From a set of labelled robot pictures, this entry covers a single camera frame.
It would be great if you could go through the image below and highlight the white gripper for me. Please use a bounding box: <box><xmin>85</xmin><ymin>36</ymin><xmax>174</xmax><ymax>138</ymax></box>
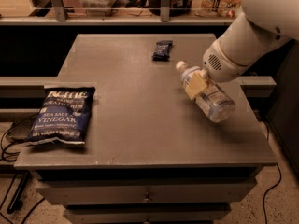
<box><xmin>185</xmin><ymin>40</ymin><xmax>243</xmax><ymax>100</ymax></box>

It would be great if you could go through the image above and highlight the blue Kettle chip bag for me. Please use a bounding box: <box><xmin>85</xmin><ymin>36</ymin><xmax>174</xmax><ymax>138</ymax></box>
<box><xmin>25</xmin><ymin>87</ymin><xmax>95</xmax><ymax>145</ymax></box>

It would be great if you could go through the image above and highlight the black cables left floor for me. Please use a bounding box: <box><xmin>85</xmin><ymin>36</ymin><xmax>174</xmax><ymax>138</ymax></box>
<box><xmin>0</xmin><ymin>114</ymin><xmax>46</xmax><ymax>224</ymax></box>

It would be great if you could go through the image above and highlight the black cable right floor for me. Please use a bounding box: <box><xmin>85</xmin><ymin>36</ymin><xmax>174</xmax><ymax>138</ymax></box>
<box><xmin>262</xmin><ymin>163</ymin><xmax>283</xmax><ymax>224</ymax></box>

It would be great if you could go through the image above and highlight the upper drawer with knob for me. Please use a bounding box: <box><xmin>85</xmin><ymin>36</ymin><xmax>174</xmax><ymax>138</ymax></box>
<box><xmin>36</xmin><ymin>178</ymin><xmax>257</xmax><ymax>206</ymax></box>

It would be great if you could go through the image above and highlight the grey drawer cabinet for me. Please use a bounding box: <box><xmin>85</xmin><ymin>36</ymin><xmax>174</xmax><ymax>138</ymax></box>
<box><xmin>13</xmin><ymin>33</ymin><xmax>278</xmax><ymax>224</ymax></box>

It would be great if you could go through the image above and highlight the lower drawer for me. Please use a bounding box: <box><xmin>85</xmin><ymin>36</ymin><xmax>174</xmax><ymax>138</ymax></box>
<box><xmin>64</xmin><ymin>203</ymin><xmax>231</xmax><ymax>224</ymax></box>

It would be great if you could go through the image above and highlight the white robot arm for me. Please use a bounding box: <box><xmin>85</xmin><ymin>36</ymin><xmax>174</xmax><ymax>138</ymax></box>
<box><xmin>185</xmin><ymin>0</ymin><xmax>299</xmax><ymax>99</ymax></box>

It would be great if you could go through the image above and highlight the grey side bench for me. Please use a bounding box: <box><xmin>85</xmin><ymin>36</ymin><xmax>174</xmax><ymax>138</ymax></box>
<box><xmin>0</xmin><ymin>77</ymin><xmax>58</xmax><ymax>122</ymax></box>

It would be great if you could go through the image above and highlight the metal shelf rail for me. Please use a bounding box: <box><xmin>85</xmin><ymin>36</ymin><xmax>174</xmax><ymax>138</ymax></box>
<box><xmin>0</xmin><ymin>0</ymin><xmax>234</xmax><ymax>26</ymax></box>

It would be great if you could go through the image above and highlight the small dark snack bar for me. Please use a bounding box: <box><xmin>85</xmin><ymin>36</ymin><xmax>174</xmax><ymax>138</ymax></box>
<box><xmin>152</xmin><ymin>40</ymin><xmax>173</xmax><ymax>61</ymax></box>

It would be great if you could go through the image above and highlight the blue plastic water bottle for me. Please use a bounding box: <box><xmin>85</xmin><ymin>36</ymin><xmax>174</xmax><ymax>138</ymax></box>
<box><xmin>176</xmin><ymin>61</ymin><xmax>235</xmax><ymax>123</ymax></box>

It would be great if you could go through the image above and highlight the colourful snack bag on shelf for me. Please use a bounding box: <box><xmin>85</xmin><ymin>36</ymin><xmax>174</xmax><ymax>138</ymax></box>
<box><xmin>195</xmin><ymin>0</ymin><xmax>241</xmax><ymax>19</ymax></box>

